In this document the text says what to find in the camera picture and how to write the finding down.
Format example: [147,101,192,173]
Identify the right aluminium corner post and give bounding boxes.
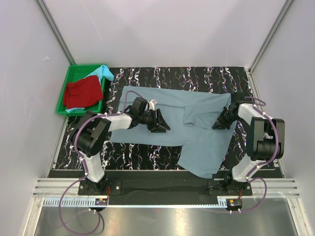
[248,0,296,74]

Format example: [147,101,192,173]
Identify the white slotted cable duct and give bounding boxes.
[43,197,228,208]

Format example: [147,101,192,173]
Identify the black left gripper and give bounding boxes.
[138,109,170,133]

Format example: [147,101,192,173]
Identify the aluminium corner post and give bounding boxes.
[248,0,296,74]
[35,0,76,65]

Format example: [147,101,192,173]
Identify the green plastic tray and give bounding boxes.
[56,64,108,117]

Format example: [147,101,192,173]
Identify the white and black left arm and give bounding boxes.
[71,97,171,195]

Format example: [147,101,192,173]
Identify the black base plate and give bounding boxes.
[78,170,252,204]

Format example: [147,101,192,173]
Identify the left connector box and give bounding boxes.
[95,198,108,206]

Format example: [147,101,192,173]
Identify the right connector box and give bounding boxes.
[227,199,243,208]

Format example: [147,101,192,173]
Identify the connector box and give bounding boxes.
[95,198,108,206]
[227,199,243,208]

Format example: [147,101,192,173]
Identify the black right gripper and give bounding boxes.
[212,107,241,130]

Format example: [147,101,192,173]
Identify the left aluminium corner post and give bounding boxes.
[35,0,76,65]

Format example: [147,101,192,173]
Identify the red t shirt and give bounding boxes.
[63,75,103,109]

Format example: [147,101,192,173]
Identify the aluminium front rail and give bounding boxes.
[23,178,313,236]

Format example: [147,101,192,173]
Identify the light blue t shirt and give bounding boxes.
[64,64,115,114]

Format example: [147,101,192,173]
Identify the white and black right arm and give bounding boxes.
[208,92,285,195]

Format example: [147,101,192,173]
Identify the grey-blue polo shirt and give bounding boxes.
[110,86,236,178]

